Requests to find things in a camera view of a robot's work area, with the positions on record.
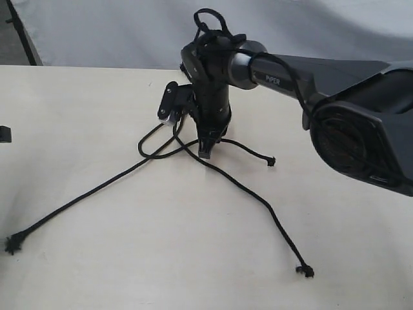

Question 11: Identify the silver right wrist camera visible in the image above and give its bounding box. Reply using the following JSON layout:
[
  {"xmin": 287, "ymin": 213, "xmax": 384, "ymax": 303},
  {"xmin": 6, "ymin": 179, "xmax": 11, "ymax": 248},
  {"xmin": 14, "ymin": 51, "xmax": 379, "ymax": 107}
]
[{"xmin": 157, "ymin": 81, "xmax": 193, "ymax": 126}]

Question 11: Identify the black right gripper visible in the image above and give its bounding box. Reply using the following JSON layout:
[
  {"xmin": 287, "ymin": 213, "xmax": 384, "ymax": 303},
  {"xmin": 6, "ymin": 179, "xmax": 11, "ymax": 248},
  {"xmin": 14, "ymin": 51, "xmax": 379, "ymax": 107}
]
[{"xmin": 190, "ymin": 93, "xmax": 232, "ymax": 159}]

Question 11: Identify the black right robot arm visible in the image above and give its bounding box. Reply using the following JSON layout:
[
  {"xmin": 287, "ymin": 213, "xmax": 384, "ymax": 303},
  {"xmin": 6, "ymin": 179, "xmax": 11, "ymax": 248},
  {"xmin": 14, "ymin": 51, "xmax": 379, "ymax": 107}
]
[{"xmin": 181, "ymin": 34, "xmax": 412, "ymax": 196}]

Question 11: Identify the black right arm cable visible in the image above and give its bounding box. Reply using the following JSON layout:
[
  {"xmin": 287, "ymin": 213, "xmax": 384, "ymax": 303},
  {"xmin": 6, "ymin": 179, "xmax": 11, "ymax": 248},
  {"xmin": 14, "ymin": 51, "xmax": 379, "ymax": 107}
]
[{"xmin": 192, "ymin": 8, "xmax": 398, "ymax": 185}]

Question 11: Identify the grey backdrop cloth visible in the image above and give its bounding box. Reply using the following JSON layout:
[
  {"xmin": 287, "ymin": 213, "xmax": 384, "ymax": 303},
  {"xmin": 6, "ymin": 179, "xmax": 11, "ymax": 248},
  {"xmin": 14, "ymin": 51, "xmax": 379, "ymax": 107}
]
[{"xmin": 13, "ymin": 1, "xmax": 412, "ymax": 69}]

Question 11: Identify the black backdrop stand pole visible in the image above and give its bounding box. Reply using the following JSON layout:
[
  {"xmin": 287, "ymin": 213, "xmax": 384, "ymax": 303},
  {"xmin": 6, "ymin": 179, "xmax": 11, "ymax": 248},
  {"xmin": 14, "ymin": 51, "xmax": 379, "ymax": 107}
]
[{"xmin": 5, "ymin": 0, "xmax": 43, "ymax": 66}]

